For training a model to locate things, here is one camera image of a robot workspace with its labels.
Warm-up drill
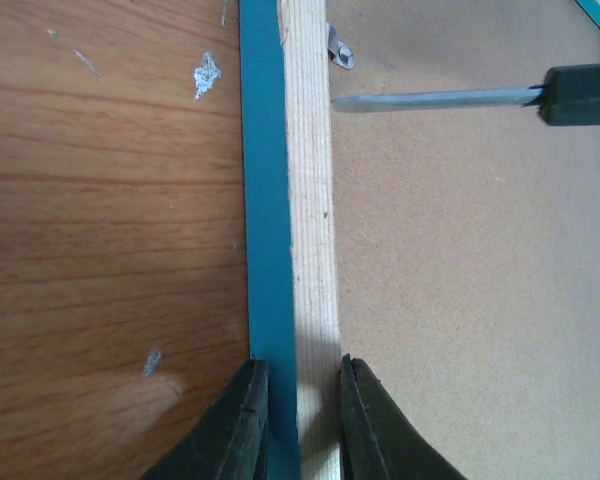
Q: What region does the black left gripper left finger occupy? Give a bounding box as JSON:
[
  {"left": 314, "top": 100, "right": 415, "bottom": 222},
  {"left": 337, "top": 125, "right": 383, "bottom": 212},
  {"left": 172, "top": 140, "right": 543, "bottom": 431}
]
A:
[{"left": 142, "top": 359, "right": 269, "bottom": 480}]

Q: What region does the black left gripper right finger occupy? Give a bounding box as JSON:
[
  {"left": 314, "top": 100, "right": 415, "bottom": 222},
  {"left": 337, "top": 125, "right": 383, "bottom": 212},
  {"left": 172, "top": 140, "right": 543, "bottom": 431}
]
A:
[{"left": 338, "top": 355, "right": 464, "bottom": 479}]

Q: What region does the blue wooden picture frame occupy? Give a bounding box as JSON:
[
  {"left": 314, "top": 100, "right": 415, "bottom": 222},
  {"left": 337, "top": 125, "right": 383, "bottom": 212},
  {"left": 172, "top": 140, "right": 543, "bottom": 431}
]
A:
[{"left": 239, "top": 1, "right": 600, "bottom": 479}]

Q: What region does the yellow handled screwdriver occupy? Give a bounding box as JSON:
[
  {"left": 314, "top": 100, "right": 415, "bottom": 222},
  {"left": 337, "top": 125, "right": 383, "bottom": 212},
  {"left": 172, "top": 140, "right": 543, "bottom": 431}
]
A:
[{"left": 332, "top": 64, "right": 600, "bottom": 127}]

